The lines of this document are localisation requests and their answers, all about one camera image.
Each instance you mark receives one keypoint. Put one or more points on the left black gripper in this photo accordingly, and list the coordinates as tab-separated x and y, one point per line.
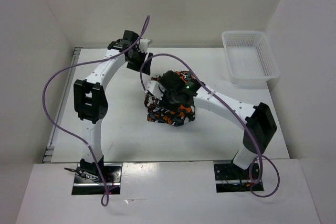
138	66

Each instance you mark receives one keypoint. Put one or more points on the white plastic basket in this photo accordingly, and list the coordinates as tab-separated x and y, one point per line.
249	57

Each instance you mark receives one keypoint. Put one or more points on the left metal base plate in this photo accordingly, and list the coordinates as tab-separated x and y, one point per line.
87	184

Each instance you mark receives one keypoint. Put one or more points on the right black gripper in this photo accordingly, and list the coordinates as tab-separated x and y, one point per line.
163	100

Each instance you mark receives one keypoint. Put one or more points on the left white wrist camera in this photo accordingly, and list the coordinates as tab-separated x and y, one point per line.
144	44

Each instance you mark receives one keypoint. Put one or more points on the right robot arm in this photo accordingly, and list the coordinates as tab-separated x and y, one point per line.
257	121

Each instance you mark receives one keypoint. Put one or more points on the aluminium table edge rail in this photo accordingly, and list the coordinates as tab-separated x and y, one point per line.
47	158

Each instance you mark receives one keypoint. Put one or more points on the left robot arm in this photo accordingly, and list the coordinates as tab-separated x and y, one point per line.
90	101

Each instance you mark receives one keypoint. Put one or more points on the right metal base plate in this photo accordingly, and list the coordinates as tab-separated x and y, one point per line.
230	178

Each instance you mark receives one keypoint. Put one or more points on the metal base plate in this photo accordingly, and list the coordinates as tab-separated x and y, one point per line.
230	178
87	184

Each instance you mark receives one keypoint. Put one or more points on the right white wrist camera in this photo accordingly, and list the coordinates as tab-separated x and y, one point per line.
154	88

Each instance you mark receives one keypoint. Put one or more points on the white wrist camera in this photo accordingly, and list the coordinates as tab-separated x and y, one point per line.
154	88
144	44

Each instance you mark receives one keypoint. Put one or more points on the orange camouflage shorts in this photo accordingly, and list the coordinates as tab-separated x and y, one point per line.
172	116

